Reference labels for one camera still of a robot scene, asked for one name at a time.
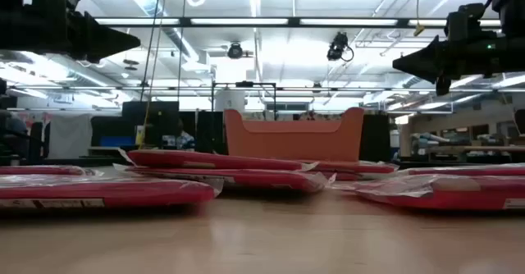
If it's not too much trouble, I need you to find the orange plastic basket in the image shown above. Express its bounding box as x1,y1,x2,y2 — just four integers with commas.
223,107,365,163

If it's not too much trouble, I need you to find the person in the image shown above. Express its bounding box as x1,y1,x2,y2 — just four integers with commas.
174,120,197,151

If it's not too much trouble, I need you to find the wooden workbench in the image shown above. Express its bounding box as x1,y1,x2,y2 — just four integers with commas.
426,144,525,154

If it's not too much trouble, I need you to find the black hanging cable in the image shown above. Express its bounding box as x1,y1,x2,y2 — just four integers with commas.
140,0,164,102
176,0,189,103

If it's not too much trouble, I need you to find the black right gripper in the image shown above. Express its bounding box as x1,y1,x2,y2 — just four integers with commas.
391,34,525,97

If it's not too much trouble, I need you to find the black metal rig frame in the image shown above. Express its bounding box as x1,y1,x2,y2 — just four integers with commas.
93,16,504,29

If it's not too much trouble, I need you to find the red popcorn bag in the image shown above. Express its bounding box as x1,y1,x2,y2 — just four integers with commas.
112,162,338,194
0,164,98,176
117,148,320,172
327,173,525,212
395,162,525,177
0,173,225,210
301,160,399,181

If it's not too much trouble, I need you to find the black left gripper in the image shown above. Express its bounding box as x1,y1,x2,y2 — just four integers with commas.
23,0,142,64

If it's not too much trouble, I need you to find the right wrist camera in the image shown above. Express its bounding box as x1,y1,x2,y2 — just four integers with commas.
444,2,487,41

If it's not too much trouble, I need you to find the yellow hanging cable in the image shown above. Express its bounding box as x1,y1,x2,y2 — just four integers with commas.
413,0,426,37

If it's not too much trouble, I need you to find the white cylinder tank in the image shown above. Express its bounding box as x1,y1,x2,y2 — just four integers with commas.
214,88,247,113

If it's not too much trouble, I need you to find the black cabinet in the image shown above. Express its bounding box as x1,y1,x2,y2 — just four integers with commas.
359,113,391,163

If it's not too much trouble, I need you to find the white cloth screen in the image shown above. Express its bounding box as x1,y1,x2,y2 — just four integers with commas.
48,113,94,159

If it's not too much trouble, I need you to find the round black ceiling fixture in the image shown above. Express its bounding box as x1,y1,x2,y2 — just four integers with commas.
226,42,244,60

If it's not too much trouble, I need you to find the black chair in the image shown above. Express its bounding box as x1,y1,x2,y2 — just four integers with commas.
28,121,51,160

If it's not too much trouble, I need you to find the black overhead camera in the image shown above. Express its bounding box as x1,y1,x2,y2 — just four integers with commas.
326,30,354,62

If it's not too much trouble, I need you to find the blue box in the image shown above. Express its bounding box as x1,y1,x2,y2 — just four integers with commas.
99,135,136,148

